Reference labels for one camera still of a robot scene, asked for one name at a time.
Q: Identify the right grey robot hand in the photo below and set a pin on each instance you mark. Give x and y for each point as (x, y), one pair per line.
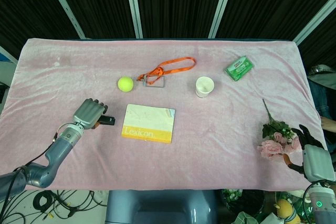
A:
(316, 161)

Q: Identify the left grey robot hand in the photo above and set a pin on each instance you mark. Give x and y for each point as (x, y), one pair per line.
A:
(86, 115)

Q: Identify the small black device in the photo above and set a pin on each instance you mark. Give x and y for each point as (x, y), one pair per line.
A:
(107, 121)

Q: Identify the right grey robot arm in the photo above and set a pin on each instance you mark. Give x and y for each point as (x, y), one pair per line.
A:
(321, 203)

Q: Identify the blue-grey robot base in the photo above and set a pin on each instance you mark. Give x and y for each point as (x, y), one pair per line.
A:
(161, 207)

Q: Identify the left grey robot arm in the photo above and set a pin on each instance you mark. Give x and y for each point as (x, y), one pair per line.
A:
(50, 155)

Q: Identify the yellow Lexicon book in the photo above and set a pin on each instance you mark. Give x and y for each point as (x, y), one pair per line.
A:
(148, 123)

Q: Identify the pink artificial rose bouquet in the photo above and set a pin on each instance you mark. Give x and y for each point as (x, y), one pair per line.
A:
(278, 136)

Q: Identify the yellow tennis ball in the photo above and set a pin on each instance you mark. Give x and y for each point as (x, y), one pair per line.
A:
(125, 84)

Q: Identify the yellow plush toy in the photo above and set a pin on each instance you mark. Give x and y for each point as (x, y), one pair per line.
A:
(285, 209)

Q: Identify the pink velvet tablecloth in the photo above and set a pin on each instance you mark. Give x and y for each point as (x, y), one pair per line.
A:
(162, 108)

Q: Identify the white paper cup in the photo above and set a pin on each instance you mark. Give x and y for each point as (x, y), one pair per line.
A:
(204, 87)

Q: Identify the green tissue pack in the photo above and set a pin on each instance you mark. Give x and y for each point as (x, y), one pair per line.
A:
(239, 67)

